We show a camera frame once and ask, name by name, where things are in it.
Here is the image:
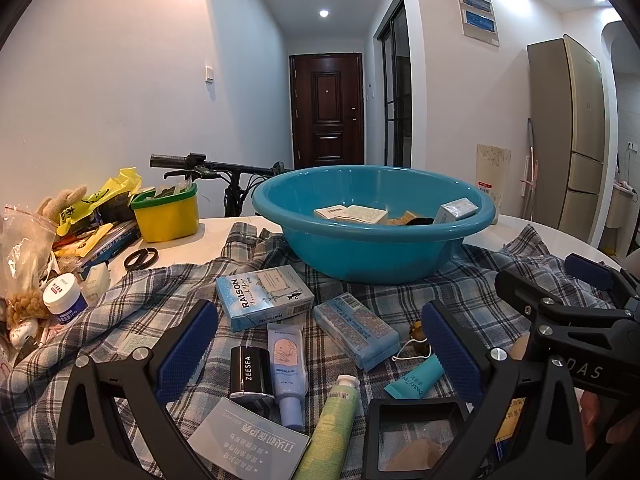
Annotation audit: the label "light blue barcoded box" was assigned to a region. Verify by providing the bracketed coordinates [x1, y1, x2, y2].
[313, 294, 401, 372]

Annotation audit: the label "white jar blue label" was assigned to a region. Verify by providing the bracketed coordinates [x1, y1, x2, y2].
[42, 274, 89, 325]

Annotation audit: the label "light blue box white panel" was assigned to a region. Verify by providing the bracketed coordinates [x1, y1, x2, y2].
[216, 266, 315, 332]

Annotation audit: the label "small brown bottle with string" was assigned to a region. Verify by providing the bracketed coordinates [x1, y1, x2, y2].
[392, 321, 433, 363]

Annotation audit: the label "beige refrigerator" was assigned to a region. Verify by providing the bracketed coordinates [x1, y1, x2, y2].
[526, 34, 621, 241]

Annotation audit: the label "green tube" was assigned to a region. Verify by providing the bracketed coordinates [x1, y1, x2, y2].
[295, 374, 361, 480]

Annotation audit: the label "yellow container green rim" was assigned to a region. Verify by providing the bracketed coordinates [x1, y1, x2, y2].
[130, 182, 200, 243]

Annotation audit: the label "clear plastic bag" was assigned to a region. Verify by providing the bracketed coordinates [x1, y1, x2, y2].
[0, 204, 58, 301]

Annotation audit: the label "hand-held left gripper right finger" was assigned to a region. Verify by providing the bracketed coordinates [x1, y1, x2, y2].
[421, 301, 587, 480]

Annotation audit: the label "grey electrical panel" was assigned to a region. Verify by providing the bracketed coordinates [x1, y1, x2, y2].
[454, 0, 501, 47]

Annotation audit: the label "black scissors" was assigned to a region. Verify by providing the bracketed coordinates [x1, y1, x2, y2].
[123, 246, 160, 268]

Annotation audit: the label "blue booklet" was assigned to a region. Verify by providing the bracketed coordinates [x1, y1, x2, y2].
[52, 220, 141, 271]

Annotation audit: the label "brown curly plush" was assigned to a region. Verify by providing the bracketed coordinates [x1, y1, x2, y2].
[5, 287, 51, 322]

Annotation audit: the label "pale broom handles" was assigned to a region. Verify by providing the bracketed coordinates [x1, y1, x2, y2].
[520, 117, 538, 218]

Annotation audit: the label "white box dark label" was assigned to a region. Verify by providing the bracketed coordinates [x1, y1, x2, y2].
[314, 203, 351, 220]

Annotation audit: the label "bicycle handlebar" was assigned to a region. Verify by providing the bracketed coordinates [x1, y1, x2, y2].
[149, 154, 293, 218]

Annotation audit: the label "person's right hand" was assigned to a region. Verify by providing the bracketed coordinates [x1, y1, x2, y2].
[580, 390, 640, 455]

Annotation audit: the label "glass sliding door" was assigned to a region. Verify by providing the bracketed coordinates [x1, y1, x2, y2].
[375, 0, 413, 168]

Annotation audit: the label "brown door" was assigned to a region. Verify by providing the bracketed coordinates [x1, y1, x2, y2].
[289, 53, 365, 170]

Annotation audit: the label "white box printed text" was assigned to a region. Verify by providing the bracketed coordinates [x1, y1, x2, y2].
[332, 205, 388, 226]

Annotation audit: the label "beige plush toy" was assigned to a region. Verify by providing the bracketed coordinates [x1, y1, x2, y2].
[37, 185, 88, 221]

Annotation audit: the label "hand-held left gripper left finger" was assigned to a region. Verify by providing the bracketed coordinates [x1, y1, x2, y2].
[54, 299, 219, 480]

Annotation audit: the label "black frame box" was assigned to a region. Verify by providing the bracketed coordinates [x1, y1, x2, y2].
[361, 396, 473, 480]

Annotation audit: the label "teal tube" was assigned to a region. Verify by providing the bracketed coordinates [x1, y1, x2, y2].
[384, 355, 445, 400]

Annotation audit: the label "yellow plastic bag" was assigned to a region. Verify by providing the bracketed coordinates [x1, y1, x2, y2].
[56, 167, 142, 237]

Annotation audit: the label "small pale blue box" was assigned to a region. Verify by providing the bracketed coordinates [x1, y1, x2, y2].
[432, 199, 476, 226]

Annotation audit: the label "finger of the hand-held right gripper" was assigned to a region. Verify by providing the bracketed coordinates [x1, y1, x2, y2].
[494, 267, 637, 342]
[565, 253, 640, 307]

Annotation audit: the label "yellow packet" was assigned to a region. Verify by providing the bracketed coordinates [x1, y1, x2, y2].
[495, 397, 528, 446]

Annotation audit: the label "white tube blue cap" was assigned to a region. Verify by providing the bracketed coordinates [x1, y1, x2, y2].
[266, 322, 307, 431]

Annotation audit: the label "blue plastic basin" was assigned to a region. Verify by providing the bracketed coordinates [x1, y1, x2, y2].
[251, 164, 497, 285]

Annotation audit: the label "black glossy box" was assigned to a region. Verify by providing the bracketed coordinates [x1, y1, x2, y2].
[229, 346, 276, 401]

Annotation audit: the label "small white box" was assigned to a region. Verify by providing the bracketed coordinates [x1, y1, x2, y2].
[80, 262, 111, 293]

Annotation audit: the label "grey card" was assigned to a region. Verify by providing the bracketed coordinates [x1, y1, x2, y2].
[187, 396, 311, 480]

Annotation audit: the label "plaid cloth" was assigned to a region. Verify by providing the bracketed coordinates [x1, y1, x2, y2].
[0, 220, 621, 480]

